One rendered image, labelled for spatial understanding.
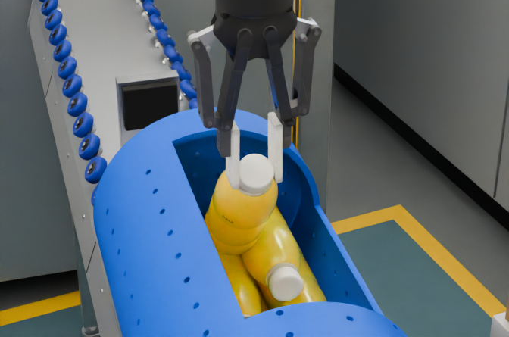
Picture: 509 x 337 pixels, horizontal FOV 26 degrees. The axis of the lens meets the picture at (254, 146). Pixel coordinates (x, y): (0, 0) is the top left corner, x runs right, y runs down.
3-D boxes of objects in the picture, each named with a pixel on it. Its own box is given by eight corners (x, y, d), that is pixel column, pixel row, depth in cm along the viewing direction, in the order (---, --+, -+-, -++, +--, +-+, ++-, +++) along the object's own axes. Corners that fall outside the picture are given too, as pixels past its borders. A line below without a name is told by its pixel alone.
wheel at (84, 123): (92, 110, 190) (82, 106, 189) (96, 123, 186) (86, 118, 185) (78, 131, 191) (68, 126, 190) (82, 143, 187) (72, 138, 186)
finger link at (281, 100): (252, 17, 109) (266, 12, 109) (273, 111, 115) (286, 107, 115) (263, 32, 106) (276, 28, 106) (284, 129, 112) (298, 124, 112)
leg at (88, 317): (102, 322, 292) (83, 116, 260) (105, 337, 287) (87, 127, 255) (80, 326, 290) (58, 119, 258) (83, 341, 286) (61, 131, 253)
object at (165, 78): (179, 151, 188) (176, 69, 180) (184, 163, 184) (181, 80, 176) (120, 159, 185) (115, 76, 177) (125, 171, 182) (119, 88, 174)
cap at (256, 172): (248, 151, 117) (251, 145, 115) (279, 172, 117) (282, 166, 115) (228, 178, 115) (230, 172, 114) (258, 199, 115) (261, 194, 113)
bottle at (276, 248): (219, 224, 146) (257, 312, 130) (213, 180, 142) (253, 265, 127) (270, 212, 147) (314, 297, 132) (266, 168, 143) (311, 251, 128)
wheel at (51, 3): (57, -5, 233) (49, -10, 232) (60, 3, 230) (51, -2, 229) (46, 12, 235) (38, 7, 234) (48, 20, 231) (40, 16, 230)
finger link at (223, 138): (231, 113, 111) (202, 117, 110) (231, 156, 113) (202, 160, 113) (227, 106, 112) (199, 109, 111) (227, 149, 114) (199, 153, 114)
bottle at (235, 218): (223, 191, 135) (245, 131, 118) (270, 224, 134) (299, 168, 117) (190, 235, 132) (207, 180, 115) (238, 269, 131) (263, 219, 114)
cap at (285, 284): (269, 297, 130) (273, 307, 129) (266, 272, 128) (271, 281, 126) (300, 290, 131) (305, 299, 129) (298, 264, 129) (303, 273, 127)
